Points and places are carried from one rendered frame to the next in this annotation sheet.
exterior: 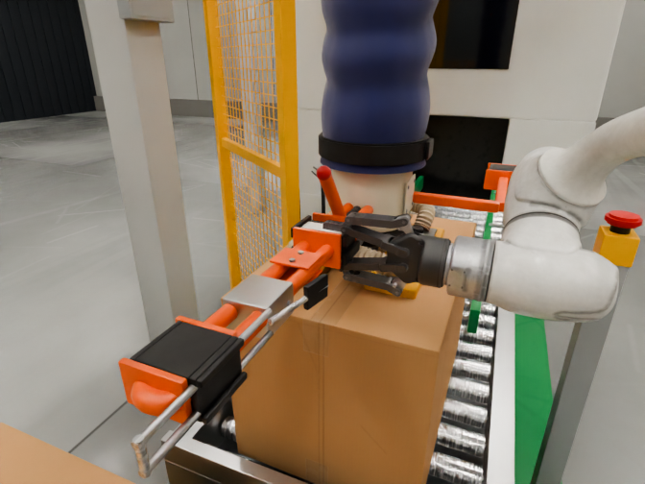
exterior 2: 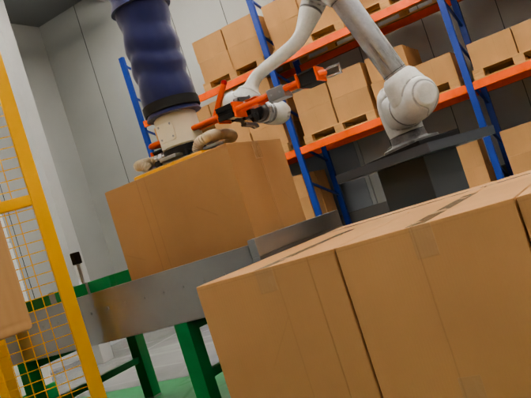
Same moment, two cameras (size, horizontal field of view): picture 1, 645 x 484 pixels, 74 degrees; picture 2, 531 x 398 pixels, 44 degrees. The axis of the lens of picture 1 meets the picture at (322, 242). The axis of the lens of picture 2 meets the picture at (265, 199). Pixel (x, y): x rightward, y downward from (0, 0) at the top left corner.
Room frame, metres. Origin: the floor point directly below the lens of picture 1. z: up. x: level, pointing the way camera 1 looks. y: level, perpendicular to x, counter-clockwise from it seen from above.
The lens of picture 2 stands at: (0.35, 2.41, 0.64)
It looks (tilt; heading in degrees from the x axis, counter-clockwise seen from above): 2 degrees up; 277
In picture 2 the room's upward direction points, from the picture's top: 18 degrees counter-clockwise
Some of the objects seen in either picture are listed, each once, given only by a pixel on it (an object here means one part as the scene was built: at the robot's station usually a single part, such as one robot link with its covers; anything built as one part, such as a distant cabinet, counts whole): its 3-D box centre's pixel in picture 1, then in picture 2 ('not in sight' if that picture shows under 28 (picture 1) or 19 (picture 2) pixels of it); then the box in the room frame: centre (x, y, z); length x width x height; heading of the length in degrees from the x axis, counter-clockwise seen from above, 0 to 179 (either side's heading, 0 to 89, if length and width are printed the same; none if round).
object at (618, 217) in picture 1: (622, 223); not in sight; (0.88, -0.67, 1.02); 0.07 x 0.07 x 0.04
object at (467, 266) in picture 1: (467, 267); (263, 112); (0.56, -0.21, 1.07); 0.09 x 0.06 x 0.09; 157
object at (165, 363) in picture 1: (183, 365); (310, 77); (0.34, 0.14, 1.08); 0.08 x 0.07 x 0.05; 157
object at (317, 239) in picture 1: (325, 239); (231, 112); (0.66, -0.01, 1.08); 0.10 x 0.08 x 0.06; 67
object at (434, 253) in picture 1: (418, 258); (254, 111); (0.59, -0.14, 1.07); 0.09 x 0.07 x 0.08; 67
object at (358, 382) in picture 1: (368, 326); (208, 213); (0.88, -0.11, 0.75); 0.60 x 0.40 x 0.40; 156
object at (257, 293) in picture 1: (259, 304); (279, 93); (0.46, 0.08, 1.07); 0.07 x 0.07 x 0.04; 67
